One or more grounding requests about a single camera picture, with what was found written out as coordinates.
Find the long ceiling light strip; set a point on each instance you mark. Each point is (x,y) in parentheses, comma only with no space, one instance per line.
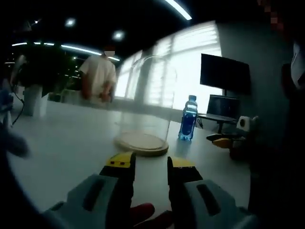
(178,9)

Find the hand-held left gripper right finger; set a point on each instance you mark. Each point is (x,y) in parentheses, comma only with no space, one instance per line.
(205,198)

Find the white background counter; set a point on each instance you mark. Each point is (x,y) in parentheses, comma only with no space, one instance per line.
(69,97)

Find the person's left hand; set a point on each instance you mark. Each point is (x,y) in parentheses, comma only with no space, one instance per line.
(143,211)

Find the bright window with blinds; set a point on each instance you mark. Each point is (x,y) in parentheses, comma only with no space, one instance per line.
(190,47)

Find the black monitor screen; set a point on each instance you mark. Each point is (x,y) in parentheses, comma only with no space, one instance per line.
(224,74)

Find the blue drink bottle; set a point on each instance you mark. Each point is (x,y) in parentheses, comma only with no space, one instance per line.
(188,124)

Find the thin ceiling light strip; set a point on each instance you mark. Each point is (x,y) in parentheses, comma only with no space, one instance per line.
(81,48)

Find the round ceiling lamp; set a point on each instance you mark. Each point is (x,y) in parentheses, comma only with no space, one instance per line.
(118,35)
(70,22)

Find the white chest device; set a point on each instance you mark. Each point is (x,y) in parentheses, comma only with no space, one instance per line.
(299,69)

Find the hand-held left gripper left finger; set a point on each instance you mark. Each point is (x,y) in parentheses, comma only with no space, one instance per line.
(100,190)

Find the clear glass dome cover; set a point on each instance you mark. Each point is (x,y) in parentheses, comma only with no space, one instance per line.
(143,100)

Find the round wooden base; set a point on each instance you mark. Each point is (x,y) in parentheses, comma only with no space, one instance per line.
(143,150)

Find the blurred bluish object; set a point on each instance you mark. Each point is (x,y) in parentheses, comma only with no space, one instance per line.
(12,143)

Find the green plant in white pot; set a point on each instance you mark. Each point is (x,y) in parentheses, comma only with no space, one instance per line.
(35,100)

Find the black laptop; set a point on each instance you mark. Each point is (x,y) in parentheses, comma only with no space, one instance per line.
(222,106)

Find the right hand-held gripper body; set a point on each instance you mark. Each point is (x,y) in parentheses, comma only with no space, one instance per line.
(244,122)

